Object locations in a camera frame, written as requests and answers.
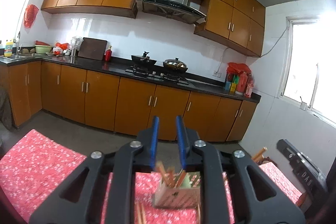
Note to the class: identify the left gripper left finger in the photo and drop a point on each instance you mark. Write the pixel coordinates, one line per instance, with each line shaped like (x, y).
(102, 188)

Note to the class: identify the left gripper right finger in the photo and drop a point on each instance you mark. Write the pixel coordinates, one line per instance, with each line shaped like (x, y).
(233, 184)

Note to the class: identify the bamboo chopstick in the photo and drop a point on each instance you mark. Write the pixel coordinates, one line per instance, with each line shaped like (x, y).
(138, 211)
(161, 169)
(171, 179)
(259, 156)
(143, 214)
(180, 179)

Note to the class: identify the brown lower kitchen cabinets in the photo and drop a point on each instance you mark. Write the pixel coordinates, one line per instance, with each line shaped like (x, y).
(121, 104)

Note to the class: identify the red floral tablecloth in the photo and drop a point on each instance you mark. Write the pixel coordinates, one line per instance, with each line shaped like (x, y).
(36, 166)

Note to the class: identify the perforated metal utensil holder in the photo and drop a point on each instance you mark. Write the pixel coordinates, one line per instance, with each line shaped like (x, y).
(186, 196)

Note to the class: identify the window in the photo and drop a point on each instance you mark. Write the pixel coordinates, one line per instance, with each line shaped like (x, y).
(309, 77)

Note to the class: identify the red oil bottle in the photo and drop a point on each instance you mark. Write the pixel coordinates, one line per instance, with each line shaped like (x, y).
(249, 86)

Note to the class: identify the black countertop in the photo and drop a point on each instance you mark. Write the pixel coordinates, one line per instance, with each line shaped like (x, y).
(124, 68)

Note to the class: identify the red plastic bag on counter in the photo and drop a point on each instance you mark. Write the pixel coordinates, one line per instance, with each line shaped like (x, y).
(237, 69)

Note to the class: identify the dark wooden cutting board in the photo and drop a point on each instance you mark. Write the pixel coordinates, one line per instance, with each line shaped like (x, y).
(92, 49)

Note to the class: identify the green basin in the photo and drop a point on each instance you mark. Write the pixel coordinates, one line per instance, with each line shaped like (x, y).
(42, 49)

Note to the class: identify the lidded black wok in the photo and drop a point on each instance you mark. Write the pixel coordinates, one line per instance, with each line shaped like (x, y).
(175, 66)

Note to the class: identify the yellow detergent bottle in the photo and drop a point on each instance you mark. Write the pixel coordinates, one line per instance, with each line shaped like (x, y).
(8, 50)

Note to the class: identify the steel range hood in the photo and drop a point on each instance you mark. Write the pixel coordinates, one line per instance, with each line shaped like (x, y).
(186, 11)

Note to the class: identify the black wok with handle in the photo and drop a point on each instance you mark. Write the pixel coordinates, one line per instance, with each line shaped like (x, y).
(143, 60)

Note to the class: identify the red bag on wall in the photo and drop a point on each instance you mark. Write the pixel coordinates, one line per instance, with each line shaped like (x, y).
(30, 15)

